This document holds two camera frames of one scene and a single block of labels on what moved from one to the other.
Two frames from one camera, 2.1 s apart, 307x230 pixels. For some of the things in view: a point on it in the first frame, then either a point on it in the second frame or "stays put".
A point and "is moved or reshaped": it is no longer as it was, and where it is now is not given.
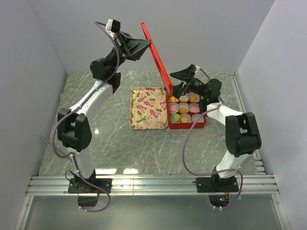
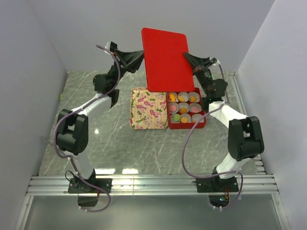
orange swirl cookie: [193, 99] stays put
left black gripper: [131, 48] -> [132, 61]
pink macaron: [195, 109] stays put
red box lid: [166, 81] is moved or reshaped
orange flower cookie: [183, 110] stays put
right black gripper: [185, 75] -> [199, 65]
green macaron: [176, 118] stays put
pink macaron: [172, 108] stays put
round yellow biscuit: [182, 98] stays put
